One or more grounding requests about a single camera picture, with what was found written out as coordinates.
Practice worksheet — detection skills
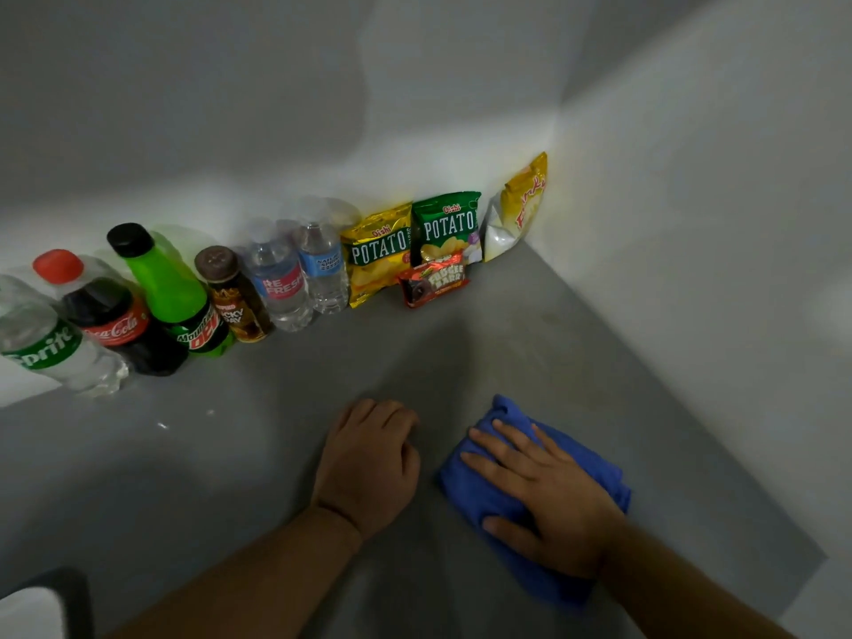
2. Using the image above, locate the person's right hand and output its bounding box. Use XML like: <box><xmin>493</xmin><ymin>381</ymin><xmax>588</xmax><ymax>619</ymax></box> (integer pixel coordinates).
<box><xmin>460</xmin><ymin>419</ymin><xmax>628</xmax><ymax>581</ymax></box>

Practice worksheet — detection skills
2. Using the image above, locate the person's left hand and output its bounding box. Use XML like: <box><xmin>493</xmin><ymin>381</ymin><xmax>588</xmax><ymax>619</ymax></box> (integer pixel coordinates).
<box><xmin>310</xmin><ymin>398</ymin><xmax>422</xmax><ymax>542</ymax></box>

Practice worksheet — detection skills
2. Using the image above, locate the blue cleaning cloth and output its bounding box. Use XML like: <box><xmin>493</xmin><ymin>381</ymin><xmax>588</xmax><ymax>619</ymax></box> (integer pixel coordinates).
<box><xmin>436</xmin><ymin>394</ymin><xmax>632</xmax><ymax>607</ymax></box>

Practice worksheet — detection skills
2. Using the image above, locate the person's left forearm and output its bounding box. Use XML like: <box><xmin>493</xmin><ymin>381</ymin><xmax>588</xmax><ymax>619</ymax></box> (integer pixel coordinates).
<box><xmin>103</xmin><ymin>504</ymin><xmax>363</xmax><ymax>639</ymax></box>

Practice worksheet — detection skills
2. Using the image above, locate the person's right forearm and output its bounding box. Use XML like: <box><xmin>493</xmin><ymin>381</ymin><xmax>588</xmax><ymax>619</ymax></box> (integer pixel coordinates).
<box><xmin>592</xmin><ymin>520</ymin><xmax>800</xmax><ymax>639</ymax></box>

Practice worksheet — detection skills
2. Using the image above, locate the red fudge bar packet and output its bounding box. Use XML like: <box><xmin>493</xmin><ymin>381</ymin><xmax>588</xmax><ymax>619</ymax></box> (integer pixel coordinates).
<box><xmin>398</xmin><ymin>254</ymin><xmax>470</xmax><ymax>309</ymax></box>

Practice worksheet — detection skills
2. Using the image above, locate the yellow potato chip bag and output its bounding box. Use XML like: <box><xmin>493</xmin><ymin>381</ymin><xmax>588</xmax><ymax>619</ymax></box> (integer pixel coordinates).
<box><xmin>341</xmin><ymin>203</ymin><xmax>414</xmax><ymax>309</ymax></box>

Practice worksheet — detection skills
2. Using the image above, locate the water bottle with blue label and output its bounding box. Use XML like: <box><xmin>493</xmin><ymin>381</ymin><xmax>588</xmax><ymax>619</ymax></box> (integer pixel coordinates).
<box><xmin>293</xmin><ymin>205</ymin><xmax>351</xmax><ymax>315</ymax></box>

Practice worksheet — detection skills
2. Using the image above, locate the green potato chip bag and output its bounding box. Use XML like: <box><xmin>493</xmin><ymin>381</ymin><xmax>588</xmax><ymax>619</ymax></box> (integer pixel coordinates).
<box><xmin>410</xmin><ymin>191</ymin><xmax>483</xmax><ymax>267</ymax></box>

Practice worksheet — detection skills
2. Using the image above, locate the water bottle with red label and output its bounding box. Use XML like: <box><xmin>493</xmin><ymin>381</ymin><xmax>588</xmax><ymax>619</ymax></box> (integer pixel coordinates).
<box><xmin>241</xmin><ymin>219</ymin><xmax>314</xmax><ymax>332</ymax></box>

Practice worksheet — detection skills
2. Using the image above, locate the yellow and white snack bag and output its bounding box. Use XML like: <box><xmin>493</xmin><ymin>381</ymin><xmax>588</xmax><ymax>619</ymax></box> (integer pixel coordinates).
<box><xmin>481</xmin><ymin>152</ymin><xmax>548</xmax><ymax>263</ymax></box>

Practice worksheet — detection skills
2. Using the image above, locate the brown chocolate drink bottle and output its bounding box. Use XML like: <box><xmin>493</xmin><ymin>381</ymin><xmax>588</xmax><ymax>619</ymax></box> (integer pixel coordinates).
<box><xmin>194</xmin><ymin>245</ymin><xmax>274</xmax><ymax>344</ymax></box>

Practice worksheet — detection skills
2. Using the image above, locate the green soda bottle black cap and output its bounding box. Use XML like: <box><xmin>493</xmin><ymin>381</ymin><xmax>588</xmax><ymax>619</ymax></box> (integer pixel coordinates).
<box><xmin>106</xmin><ymin>222</ymin><xmax>235</xmax><ymax>358</ymax></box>

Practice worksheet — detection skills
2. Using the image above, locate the cola bottle with red cap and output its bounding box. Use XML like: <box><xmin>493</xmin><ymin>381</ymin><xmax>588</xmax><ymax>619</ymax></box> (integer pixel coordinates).
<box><xmin>32</xmin><ymin>249</ymin><xmax>189</xmax><ymax>377</ymax></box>

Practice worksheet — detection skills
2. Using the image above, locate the clear lemon-lime soda bottle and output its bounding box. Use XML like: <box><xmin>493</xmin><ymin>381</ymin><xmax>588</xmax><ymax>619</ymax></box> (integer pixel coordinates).
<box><xmin>0</xmin><ymin>274</ymin><xmax>130</xmax><ymax>398</ymax></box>

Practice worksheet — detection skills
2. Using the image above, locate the black object with white surface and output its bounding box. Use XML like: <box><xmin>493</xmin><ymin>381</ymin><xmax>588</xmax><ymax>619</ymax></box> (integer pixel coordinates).
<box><xmin>0</xmin><ymin>567</ymin><xmax>94</xmax><ymax>639</ymax></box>

